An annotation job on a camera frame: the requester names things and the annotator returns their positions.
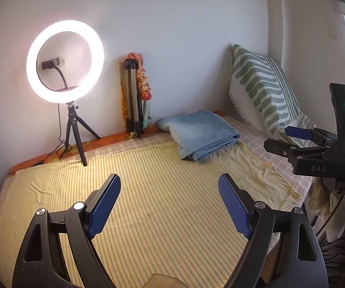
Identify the yellow striped bed cover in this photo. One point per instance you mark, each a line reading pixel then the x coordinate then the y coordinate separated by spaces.
pixel 169 217

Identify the white lit ring light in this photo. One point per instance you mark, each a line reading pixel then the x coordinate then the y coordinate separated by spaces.
pixel 83 52

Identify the green white striped pillow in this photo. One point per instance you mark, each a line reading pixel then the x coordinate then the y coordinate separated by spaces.
pixel 260 91

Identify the clothes pile beside bed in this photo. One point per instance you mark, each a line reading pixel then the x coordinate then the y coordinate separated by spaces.
pixel 326 212

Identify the folded silver black tripod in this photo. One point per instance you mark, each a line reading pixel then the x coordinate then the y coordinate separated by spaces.
pixel 132 103

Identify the orange leaf-print mattress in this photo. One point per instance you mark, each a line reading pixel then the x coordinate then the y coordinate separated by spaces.
pixel 87 146

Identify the light blue denim pants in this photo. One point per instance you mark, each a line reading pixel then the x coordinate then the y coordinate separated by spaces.
pixel 200 134

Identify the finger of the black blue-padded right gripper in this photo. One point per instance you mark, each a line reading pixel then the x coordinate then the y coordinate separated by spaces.
pixel 297 132

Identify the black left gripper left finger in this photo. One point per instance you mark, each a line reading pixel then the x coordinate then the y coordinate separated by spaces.
pixel 40 261

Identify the small black tripod stand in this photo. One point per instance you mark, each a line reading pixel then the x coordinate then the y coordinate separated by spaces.
pixel 72 127

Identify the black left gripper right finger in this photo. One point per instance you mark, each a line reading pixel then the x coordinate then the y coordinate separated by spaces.
pixel 299 261

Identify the orange floral cloth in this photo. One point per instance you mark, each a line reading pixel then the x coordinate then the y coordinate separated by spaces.
pixel 143 87

